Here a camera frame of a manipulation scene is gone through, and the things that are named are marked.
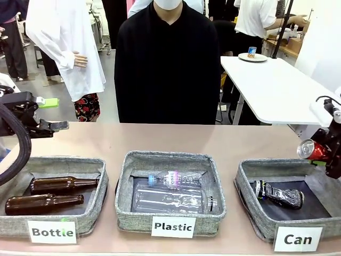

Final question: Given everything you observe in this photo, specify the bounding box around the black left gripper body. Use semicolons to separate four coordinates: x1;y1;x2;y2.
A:
0;91;40;137

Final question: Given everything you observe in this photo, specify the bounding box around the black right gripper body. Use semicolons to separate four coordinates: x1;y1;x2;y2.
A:
322;98;341;180

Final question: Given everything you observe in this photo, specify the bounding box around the crushed red soda can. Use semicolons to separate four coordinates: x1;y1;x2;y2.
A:
296;138;332;161

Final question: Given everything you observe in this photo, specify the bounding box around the crushed black drink can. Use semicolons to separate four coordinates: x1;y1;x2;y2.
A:
252;180;305;209

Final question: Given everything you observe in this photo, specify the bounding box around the brown glass beer bottle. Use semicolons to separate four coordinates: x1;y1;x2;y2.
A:
29;176;100;196
4;194;85;216

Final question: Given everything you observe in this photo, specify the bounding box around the large clear plastic bottle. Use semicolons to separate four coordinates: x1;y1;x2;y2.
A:
132;180;220;215

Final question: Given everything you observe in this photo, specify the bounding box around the grey fabric basket labelled Can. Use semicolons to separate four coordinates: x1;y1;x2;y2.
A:
233;158;341;242

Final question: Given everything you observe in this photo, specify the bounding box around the grey fabric basket labelled Bottle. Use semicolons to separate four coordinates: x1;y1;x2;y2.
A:
0;156;109;239

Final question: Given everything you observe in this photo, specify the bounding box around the white Can label card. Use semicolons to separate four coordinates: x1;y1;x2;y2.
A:
273;226;324;252

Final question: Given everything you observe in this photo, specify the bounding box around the grey fabric basket labelled Plastic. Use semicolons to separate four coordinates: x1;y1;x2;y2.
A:
115;150;228;237

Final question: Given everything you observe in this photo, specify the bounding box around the red floral skirt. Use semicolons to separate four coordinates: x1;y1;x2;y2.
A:
74;93;101;123

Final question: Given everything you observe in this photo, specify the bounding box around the person with pink belt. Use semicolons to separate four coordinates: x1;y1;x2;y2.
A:
0;0;29;82

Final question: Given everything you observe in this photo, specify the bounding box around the white side table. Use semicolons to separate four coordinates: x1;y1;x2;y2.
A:
220;55;341;126

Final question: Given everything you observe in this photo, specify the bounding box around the white partition panel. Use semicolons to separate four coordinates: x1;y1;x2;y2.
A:
294;0;341;97

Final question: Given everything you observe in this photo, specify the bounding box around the wooden workbench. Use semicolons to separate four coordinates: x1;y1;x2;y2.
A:
262;37;299;59

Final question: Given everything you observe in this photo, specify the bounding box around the cardboard box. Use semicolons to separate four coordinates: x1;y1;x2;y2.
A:
287;36;304;54

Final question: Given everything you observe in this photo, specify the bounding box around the white plate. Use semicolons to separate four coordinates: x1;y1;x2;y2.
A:
238;52;268;63

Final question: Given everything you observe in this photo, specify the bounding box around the white Bottle label card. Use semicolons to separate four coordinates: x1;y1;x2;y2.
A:
27;220;78;245

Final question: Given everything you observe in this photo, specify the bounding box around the black stand pole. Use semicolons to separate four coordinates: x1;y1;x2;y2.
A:
270;0;294;60

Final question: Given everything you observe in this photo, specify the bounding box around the person in black sweater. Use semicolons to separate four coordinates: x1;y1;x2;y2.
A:
113;1;222;125

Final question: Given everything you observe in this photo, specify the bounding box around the small blue-capped plastic bottle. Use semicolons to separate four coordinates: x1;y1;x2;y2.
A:
148;170;206;185

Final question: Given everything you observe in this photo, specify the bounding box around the person in white t-shirt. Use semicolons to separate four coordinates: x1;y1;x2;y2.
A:
233;0;308;55

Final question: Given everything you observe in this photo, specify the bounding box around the white face mask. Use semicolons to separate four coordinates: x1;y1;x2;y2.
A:
153;0;184;11

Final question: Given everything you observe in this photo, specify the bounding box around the white Plastic label card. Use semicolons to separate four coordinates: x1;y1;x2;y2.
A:
151;216;197;238

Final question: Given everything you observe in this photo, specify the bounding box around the black corrugated cable hose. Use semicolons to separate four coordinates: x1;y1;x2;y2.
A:
0;102;33;187

